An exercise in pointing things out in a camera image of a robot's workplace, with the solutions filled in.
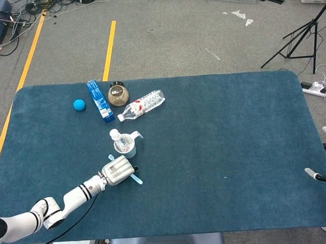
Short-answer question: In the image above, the thin white cable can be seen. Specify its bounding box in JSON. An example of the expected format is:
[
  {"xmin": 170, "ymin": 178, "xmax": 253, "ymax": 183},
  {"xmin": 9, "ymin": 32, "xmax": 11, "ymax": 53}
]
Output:
[{"xmin": 314, "ymin": 64, "xmax": 326, "ymax": 105}]

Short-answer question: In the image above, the light blue toothbrush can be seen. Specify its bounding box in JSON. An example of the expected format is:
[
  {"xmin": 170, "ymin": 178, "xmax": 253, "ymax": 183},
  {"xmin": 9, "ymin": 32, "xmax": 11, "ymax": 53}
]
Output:
[{"xmin": 108, "ymin": 153, "xmax": 144, "ymax": 187}]

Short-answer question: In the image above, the light blue handled cup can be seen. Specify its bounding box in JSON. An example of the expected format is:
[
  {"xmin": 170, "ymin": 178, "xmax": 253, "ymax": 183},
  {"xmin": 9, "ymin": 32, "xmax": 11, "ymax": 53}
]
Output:
[{"xmin": 112, "ymin": 130, "xmax": 145, "ymax": 160}]

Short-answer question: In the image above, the white power strip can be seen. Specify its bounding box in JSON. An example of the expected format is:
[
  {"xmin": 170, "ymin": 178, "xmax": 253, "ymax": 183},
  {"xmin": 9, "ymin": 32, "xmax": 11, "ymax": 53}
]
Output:
[{"xmin": 301, "ymin": 80, "xmax": 326, "ymax": 99}]

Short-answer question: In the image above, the blue cardboard box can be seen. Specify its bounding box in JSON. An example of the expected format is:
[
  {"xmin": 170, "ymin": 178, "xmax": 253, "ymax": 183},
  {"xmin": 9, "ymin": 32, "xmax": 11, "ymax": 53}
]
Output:
[{"xmin": 85, "ymin": 79, "xmax": 115, "ymax": 124}]

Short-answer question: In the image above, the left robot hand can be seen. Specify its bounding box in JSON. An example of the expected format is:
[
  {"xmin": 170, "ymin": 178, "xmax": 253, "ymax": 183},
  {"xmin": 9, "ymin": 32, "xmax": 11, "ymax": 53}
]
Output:
[{"xmin": 98, "ymin": 154, "xmax": 140, "ymax": 187}]

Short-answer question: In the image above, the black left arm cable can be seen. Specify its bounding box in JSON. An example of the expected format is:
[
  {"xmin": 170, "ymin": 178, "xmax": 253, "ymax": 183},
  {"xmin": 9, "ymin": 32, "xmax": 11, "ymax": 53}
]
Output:
[{"xmin": 25, "ymin": 193, "xmax": 100, "ymax": 244}]

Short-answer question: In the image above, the blue foam ball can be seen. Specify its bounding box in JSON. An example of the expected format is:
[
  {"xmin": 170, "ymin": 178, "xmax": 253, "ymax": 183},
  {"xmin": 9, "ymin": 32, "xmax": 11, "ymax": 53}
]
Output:
[{"xmin": 73, "ymin": 98, "xmax": 87, "ymax": 112}]

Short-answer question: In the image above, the blue carpet table cover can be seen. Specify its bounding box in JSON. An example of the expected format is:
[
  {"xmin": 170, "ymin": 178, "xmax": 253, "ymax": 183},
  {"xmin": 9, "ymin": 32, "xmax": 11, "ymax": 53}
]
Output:
[{"xmin": 0, "ymin": 69, "xmax": 326, "ymax": 244}]

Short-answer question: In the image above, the clear plastic water bottle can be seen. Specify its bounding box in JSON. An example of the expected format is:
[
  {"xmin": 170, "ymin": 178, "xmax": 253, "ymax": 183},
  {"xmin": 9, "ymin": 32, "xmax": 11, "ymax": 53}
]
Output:
[{"xmin": 116, "ymin": 89, "xmax": 167, "ymax": 123}]

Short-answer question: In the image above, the white floral toothpaste tube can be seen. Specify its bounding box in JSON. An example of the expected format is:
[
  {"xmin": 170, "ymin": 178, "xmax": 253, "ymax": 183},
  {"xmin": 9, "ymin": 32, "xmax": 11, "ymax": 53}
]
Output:
[{"xmin": 109, "ymin": 128, "xmax": 131, "ymax": 153}]

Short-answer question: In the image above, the glass jar of grains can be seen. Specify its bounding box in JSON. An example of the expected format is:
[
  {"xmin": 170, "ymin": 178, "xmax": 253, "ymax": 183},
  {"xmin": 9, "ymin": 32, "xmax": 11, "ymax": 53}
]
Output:
[{"xmin": 107, "ymin": 80, "xmax": 131, "ymax": 107}]

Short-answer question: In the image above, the black tripod stand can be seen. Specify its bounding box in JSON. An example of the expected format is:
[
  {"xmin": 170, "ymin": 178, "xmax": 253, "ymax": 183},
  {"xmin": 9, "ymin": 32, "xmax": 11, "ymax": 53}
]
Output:
[{"xmin": 257, "ymin": 0, "xmax": 326, "ymax": 77}]

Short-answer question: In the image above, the black cable tangle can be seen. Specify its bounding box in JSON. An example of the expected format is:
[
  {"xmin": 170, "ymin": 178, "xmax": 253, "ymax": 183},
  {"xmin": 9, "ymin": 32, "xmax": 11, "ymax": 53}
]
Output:
[{"xmin": 8, "ymin": 0, "xmax": 98, "ymax": 26}]

